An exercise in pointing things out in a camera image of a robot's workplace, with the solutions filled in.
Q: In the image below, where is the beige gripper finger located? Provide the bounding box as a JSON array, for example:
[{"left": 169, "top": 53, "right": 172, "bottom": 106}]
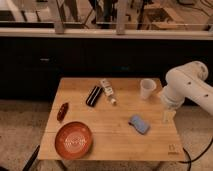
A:
[{"left": 163, "top": 110, "right": 176, "bottom": 124}]

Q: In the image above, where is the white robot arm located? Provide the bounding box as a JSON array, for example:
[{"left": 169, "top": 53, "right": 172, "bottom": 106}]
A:
[{"left": 159, "top": 61, "right": 213, "bottom": 124}]

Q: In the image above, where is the blue sponge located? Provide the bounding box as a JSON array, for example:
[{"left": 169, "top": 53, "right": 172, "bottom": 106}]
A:
[{"left": 129, "top": 115, "right": 150, "bottom": 134}]

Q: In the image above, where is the translucent plastic cup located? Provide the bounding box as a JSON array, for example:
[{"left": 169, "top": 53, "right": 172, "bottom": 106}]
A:
[{"left": 140, "top": 78, "right": 157, "bottom": 100}]

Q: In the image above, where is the wooden table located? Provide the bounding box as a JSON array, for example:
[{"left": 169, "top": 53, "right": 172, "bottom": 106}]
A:
[{"left": 38, "top": 78, "right": 184, "bottom": 161}]

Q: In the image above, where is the small white labelled bottle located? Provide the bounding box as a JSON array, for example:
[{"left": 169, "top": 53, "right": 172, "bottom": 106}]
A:
[{"left": 100, "top": 78, "right": 116, "bottom": 105}]

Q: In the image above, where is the black rectangular case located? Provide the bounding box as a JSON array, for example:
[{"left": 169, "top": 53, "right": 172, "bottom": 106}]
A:
[{"left": 86, "top": 86, "right": 103, "bottom": 107}]

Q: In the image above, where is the dark red oblong object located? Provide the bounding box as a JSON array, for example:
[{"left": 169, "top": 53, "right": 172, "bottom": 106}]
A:
[{"left": 57, "top": 103, "right": 69, "bottom": 122}]

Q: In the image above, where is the black chair part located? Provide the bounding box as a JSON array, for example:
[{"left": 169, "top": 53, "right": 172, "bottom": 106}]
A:
[{"left": 22, "top": 145, "right": 40, "bottom": 171}]

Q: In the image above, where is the black cable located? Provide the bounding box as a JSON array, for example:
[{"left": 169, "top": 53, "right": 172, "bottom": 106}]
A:
[{"left": 179, "top": 136, "right": 213, "bottom": 171}]

